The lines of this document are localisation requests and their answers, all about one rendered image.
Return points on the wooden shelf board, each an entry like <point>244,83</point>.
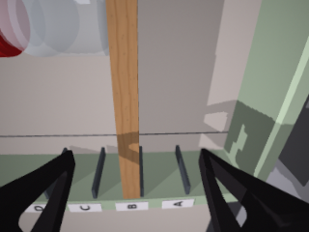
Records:
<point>121,26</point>

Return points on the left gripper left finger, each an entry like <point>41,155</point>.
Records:
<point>18,195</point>

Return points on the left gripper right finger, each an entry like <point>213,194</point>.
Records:
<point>268,209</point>

